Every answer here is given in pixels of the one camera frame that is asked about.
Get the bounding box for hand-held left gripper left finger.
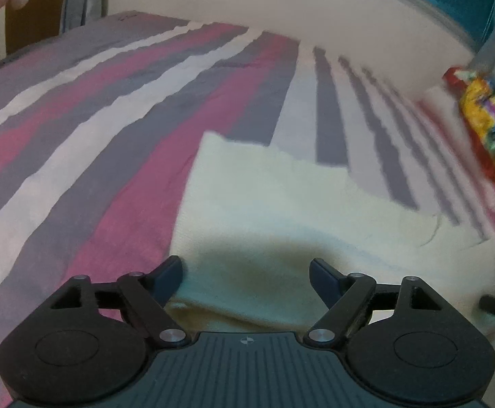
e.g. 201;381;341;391
49;255;189;348

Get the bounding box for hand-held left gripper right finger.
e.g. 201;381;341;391
304;257;444;348

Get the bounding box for white knitted sweater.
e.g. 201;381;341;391
162;131;495;337

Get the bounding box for pink grey striped bed sheet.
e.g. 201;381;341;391
0;11;495;408

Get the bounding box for colourful shiny cloth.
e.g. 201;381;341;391
442;66;495;215

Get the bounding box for brown wooden wardrobe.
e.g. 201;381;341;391
5;0;68;57

